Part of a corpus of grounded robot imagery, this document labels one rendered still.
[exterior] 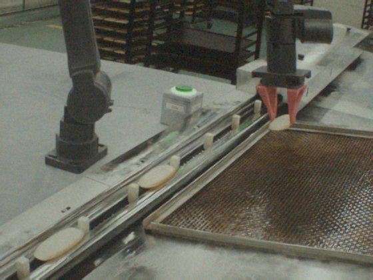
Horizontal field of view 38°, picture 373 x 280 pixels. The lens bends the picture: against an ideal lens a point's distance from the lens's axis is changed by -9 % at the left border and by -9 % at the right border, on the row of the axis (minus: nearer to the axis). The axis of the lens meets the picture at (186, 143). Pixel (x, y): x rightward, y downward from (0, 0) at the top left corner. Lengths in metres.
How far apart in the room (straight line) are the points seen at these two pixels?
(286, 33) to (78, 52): 0.37
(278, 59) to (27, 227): 0.53
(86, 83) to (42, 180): 0.19
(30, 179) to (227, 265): 0.48
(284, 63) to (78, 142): 0.41
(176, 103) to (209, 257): 0.64
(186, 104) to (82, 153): 0.31
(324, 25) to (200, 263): 0.54
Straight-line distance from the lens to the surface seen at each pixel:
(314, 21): 1.05
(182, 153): 1.11
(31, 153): 1.15
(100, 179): 0.96
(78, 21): 1.02
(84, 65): 1.03
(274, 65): 1.04
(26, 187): 1.01
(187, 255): 0.71
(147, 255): 0.72
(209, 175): 0.94
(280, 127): 1.06
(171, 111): 1.30
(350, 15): 8.06
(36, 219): 0.84
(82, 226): 0.82
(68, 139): 1.08
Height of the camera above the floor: 1.29
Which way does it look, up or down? 23 degrees down
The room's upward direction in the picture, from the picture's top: 6 degrees clockwise
